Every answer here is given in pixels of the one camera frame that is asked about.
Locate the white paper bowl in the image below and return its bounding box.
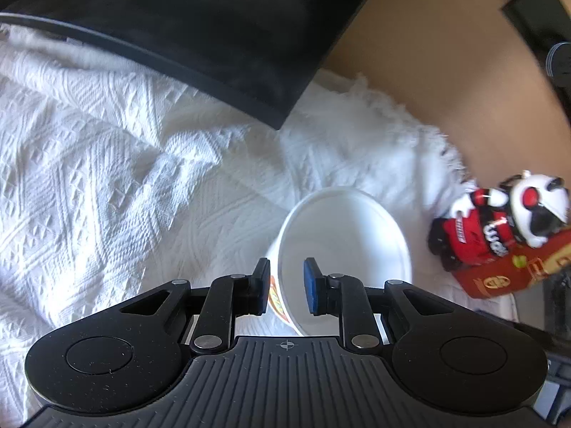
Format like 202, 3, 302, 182
266, 187, 412, 336

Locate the red waka bear figurine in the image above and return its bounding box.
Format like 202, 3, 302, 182
428, 170, 570, 271

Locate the white woven tablecloth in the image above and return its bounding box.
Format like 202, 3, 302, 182
1, 24, 517, 427

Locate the red quail eggs bag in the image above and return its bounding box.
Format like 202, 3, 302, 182
452, 227, 571, 300

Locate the grey appliance at right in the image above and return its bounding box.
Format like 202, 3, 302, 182
512, 270, 570, 427

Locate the black curved monitor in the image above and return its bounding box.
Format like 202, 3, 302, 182
1, 0, 367, 129

